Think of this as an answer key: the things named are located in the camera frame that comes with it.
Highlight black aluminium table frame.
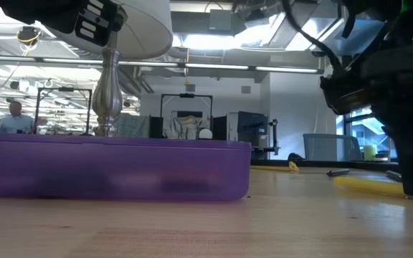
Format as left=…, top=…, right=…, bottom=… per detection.
left=251, top=158, right=401, bottom=172

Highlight black monitor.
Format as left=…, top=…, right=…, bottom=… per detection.
left=237, top=110, right=270, bottom=148

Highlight person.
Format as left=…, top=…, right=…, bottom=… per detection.
left=0, top=101, right=48, bottom=135

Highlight gray electrical box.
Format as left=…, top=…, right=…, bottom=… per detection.
left=209, top=9, right=233, bottom=32

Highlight yellow highlighter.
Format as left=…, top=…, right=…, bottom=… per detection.
left=333, top=176, right=413, bottom=201

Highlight white shade silver table lamp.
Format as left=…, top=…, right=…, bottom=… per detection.
left=48, top=0, right=174, bottom=138

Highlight yellow pencil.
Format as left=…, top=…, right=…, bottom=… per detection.
left=251, top=161, right=300, bottom=173

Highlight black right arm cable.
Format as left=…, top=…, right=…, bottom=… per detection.
left=281, top=0, right=342, bottom=71

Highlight black frame stand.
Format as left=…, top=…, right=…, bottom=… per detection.
left=35, top=87, right=93, bottom=136
left=160, top=92, right=214, bottom=139

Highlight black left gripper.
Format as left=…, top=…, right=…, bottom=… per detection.
left=73, top=0, right=128, bottom=47

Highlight long ceiling light strip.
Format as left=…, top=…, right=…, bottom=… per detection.
left=0, top=54, right=325, bottom=75

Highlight gray mesh chair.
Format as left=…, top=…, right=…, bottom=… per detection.
left=302, top=133, right=364, bottom=162

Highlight black matte scale pen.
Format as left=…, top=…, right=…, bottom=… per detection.
left=385, top=170, right=404, bottom=182
left=326, top=168, right=351, bottom=178

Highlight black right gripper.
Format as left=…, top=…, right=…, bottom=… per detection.
left=356, top=42, right=413, bottom=198

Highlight yellow green cup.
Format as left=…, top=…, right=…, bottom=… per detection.
left=363, top=144, right=377, bottom=162

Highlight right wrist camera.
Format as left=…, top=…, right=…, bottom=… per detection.
left=319, top=75, right=374, bottom=116

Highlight purple plastic supply box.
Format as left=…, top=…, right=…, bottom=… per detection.
left=0, top=131, right=253, bottom=202

